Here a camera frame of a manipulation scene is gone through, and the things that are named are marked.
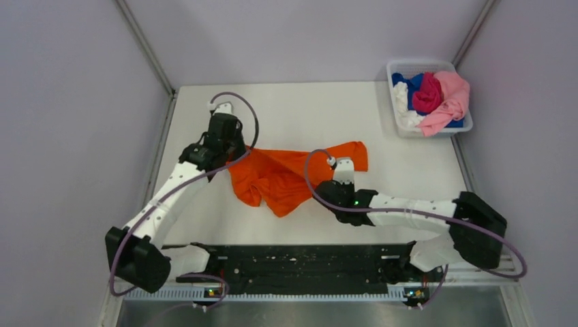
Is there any orange t shirt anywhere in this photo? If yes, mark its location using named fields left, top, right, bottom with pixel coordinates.
left=228, top=141, right=368, bottom=217

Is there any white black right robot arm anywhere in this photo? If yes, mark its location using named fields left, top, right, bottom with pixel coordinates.
left=314, top=181, right=507, bottom=281

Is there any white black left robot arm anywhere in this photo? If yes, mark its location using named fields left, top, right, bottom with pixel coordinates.
left=105, top=111, right=247, bottom=296

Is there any white t shirt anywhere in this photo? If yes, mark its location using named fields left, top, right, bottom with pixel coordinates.
left=393, top=82, right=423, bottom=128

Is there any magenta t shirt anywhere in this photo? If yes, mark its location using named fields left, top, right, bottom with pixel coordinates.
left=411, top=72, right=443, bottom=116

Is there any blue t shirt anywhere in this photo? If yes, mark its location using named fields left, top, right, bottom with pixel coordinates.
left=392, top=73, right=465, bottom=128

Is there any pink t shirt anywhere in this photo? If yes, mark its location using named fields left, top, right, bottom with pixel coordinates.
left=417, top=71, right=470, bottom=137

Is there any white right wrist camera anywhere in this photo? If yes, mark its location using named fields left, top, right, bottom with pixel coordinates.
left=327, top=157, right=355, bottom=185

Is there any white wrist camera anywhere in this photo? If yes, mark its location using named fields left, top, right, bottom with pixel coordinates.
left=207, top=102, right=234, bottom=115
left=327, top=157, right=355, bottom=185

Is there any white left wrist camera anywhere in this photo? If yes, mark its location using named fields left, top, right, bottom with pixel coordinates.
left=207, top=102, right=234, bottom=115

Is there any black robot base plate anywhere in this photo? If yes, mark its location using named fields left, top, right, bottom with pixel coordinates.
left=198, top=245, right=442, bottom=295

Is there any aluminium frame rail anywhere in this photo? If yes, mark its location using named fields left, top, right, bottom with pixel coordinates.
left=97, top=264, right=536, bottom=326

